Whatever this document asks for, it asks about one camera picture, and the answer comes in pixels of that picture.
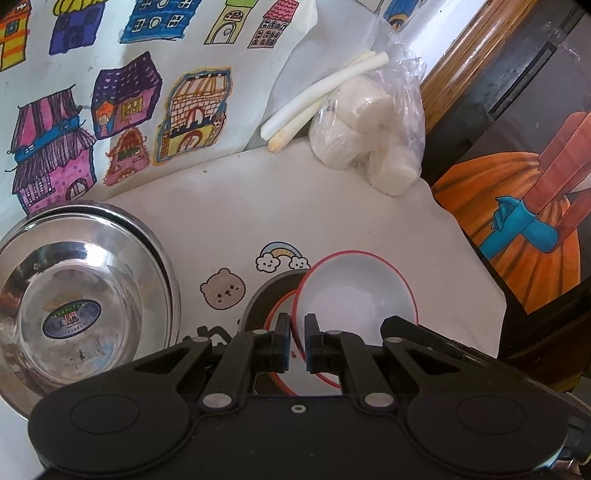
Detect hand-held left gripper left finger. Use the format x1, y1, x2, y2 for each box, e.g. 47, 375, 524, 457
133, 312, 293, 412

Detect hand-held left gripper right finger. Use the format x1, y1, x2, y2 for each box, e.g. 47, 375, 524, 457
304, 313, 468, 411

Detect white floral ceramic bowl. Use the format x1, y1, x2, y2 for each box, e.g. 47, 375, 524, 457
294, 250, 420, 387
266, 290, 299, 398

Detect steel bowl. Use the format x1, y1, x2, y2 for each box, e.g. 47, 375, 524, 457
236, 271, 308, 398

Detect plain steel plate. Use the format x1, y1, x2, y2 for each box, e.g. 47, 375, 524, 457
0, 203, 182, 354

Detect steel plate with oval sticker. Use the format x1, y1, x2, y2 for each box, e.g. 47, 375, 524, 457
0, 210, 175, 422

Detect white printed tablecloth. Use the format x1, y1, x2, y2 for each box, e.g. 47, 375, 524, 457
0, 138, 514, 480

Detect thin white leek stalk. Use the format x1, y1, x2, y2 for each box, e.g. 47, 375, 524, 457
269, 50, 376, 153

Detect plastic bag of steamed buns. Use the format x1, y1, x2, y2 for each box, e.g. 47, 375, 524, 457
308, 45, 426, 197

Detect thick white leek stalk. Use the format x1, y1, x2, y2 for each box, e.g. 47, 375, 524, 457
260, 52, 389, 140

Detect orange dress painting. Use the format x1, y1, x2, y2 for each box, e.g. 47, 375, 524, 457
431, 111, 591, 315

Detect colourful houses drawing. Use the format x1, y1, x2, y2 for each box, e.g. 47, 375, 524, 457
0, 0, 419, 224

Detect wooden door frame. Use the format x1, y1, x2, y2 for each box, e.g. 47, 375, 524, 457
419, 0, 525, 136

